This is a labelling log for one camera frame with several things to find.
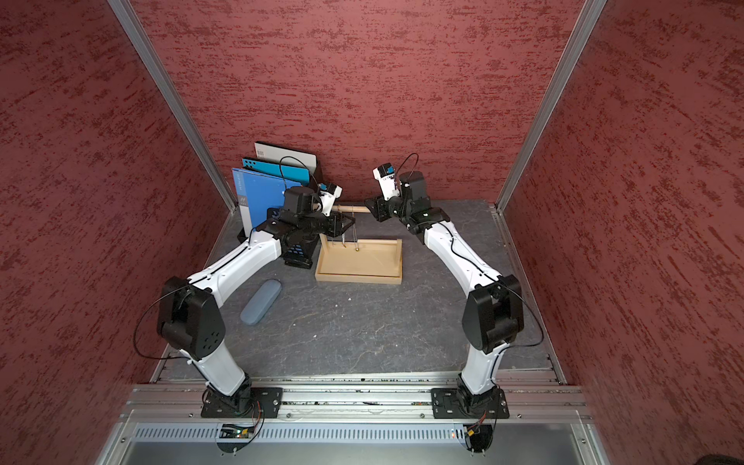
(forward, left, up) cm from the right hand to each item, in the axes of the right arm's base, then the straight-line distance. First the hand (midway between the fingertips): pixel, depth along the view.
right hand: (369, 203), depth 83 cm
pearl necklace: (+2, +10, -20) cm, 22 cm away
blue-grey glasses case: (-20, +35, -22) cm, 46 cm away
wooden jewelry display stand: (-1, +2, -29) cm, 29 cm away
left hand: (-4, +6, -4) cm, 9 cm away
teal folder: (+13, +24, +1) cm, 27 cm away
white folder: (+25, +34, +1) cm, 42 cm away
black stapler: (-5, +26, -23) cm, 35 cm away
